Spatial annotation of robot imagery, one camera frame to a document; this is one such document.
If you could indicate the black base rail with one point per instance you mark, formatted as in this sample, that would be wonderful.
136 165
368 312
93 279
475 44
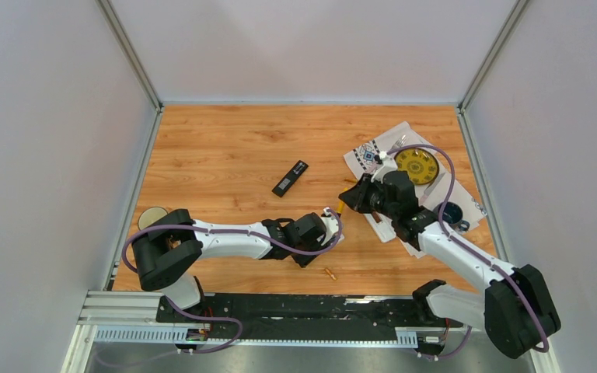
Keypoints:
323 318

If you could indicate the yellow round plate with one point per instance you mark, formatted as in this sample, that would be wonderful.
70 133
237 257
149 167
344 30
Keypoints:
421 166

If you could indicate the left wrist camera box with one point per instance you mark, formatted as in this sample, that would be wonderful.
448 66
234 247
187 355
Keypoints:
333 227

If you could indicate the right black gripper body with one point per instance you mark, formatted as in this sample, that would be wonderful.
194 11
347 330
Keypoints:
375 202

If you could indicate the beige mug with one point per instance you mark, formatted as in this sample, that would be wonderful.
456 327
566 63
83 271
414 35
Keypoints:
150 216

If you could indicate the patterned white cloth mat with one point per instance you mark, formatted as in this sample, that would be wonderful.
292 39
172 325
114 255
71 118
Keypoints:
361 159

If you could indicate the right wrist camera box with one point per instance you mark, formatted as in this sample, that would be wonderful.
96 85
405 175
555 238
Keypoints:
384 163

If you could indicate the dark blue cup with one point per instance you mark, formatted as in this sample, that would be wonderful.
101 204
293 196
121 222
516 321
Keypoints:
453 216

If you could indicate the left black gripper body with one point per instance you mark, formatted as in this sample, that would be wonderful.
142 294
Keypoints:
305 260

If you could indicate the black remote control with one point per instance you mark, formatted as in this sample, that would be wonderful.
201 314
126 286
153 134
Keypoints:
290 178

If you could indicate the metal fork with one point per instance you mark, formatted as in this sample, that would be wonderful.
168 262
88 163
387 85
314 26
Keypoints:
399 143

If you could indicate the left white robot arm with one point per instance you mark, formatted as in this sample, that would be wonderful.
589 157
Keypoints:
168 243

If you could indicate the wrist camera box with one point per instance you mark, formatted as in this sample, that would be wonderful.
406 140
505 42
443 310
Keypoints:
384 163
333 227

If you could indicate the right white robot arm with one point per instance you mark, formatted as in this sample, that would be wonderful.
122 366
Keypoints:
512 305

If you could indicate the short white remote control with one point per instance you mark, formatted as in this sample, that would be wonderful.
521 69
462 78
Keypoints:
382 226

